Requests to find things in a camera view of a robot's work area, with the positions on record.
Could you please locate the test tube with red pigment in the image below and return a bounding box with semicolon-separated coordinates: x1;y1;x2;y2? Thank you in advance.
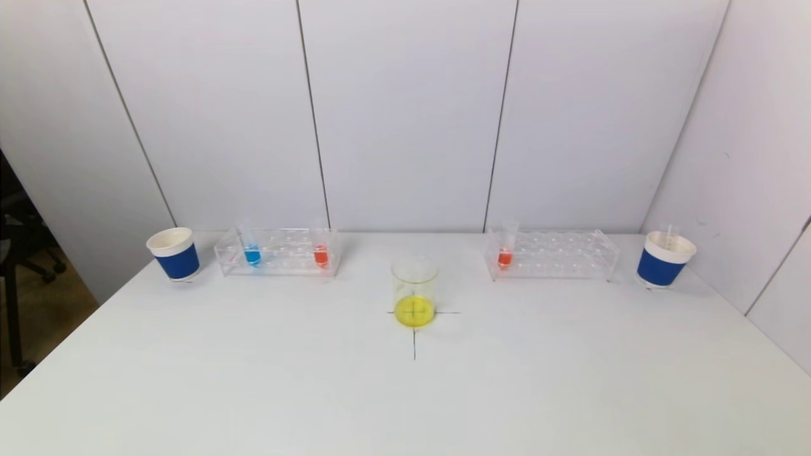
497;219;521;270
310;221;331;269

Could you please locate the clear glass beaker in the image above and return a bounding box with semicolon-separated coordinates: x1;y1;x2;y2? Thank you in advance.
391;255;440;329

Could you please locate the clear acrylic test tube rack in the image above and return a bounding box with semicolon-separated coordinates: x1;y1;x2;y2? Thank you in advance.
485;229;621;281
214;227;342;277

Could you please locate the test tube with blue pigment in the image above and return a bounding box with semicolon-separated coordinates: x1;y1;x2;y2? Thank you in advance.
236;219;262;267

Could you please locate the blue white paper cup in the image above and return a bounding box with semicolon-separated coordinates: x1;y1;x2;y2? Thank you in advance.
636;231;698;289
146;227;201;282

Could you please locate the black metal stand leg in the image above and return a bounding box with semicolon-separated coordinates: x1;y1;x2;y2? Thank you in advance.
0;218;37;376

